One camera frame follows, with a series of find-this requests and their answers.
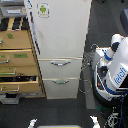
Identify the upper fridge drawer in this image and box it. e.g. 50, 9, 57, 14
38, 59, 82, 79

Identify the grey box on cabinet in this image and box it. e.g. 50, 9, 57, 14
0, 6, 26, 17

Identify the lower fridge drawer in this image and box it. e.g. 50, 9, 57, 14
43, 78, 79, 99

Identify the grey cable on floor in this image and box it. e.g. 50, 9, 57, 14
78, 43, 100, 94

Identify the green android sticker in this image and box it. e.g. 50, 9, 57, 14
37, 3, 49, 18

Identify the fridge drawer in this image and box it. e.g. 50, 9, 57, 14
38, 59, 82, 79
43, 78, 79, 99

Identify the white fridge door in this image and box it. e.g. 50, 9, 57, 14
24, 0, 92, 59

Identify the white blue robot body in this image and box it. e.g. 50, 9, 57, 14
92, 34, 128, 106

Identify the white refrigerator body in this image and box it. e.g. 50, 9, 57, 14
24, 0, 92, 99

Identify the wooden drawer cabinet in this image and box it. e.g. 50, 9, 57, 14
0, 17, 45, 97

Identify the grey bin under cabinet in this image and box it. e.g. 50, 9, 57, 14
0, 95, 19, 104

